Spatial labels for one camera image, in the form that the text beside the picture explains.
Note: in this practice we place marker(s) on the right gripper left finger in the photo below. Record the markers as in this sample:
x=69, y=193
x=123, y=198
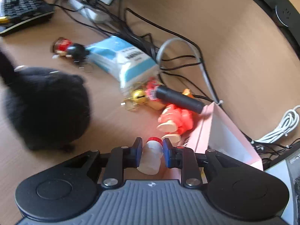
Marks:
x=121, y=158

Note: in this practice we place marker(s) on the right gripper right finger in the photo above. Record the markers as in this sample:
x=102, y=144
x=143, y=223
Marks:
x=183, y=158

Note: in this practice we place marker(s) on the small white yogurt bottle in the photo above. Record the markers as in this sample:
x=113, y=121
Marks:
x=152, y=152

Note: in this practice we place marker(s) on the orange red figurine toy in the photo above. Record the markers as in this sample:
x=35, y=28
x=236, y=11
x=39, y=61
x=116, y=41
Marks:
x=174, y=122

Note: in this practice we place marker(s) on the red black doll keychain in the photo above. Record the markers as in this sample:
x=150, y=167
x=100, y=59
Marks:
x=64, y=47

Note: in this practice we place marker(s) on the black gloved left hand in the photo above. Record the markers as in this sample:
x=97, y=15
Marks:
x=49, y=109

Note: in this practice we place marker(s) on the pink cardboard box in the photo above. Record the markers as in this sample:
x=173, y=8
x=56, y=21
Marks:
x=215, y=130

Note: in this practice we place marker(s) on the black cylinder flashlight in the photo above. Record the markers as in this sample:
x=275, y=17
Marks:
x=173, y=97

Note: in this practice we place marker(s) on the blue white tissue pack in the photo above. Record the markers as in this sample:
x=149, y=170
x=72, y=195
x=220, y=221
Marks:
x=125, y=62

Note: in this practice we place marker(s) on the computer tower case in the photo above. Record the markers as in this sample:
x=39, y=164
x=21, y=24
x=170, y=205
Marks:
x=286, y=168

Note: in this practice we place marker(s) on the white power strip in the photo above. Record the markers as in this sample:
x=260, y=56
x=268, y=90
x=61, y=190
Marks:
x=96, y=15

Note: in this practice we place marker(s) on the black keyboard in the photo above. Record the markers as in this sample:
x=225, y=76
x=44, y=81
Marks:
x=20, y=14

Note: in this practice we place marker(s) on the camera keychain with gold bell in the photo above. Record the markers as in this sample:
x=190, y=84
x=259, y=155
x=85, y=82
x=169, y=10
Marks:
x=143, y=93

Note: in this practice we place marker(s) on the black wall socket rail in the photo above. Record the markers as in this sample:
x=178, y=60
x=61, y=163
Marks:
x=286, y=18

